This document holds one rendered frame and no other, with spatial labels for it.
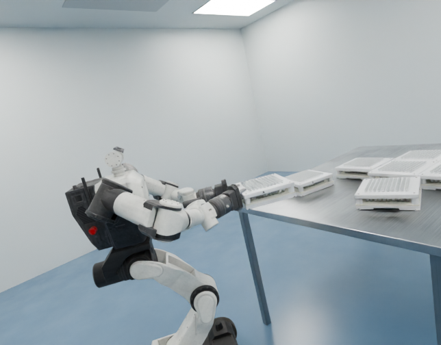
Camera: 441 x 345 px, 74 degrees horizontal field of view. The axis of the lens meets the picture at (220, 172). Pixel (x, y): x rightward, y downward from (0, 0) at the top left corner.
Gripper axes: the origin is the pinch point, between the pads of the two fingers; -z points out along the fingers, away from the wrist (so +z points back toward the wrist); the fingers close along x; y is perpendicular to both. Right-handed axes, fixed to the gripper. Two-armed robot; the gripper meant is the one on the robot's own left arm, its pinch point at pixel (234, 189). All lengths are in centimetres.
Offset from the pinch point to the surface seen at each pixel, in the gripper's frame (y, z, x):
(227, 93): -425, -45, -67
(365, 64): -291, -236, -51
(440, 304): 57, -57, 43
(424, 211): 33, -72, 20
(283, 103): -412, -141, -24
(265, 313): -27, 0, 94
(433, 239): 54, -59, 19
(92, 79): -279, 142, -123
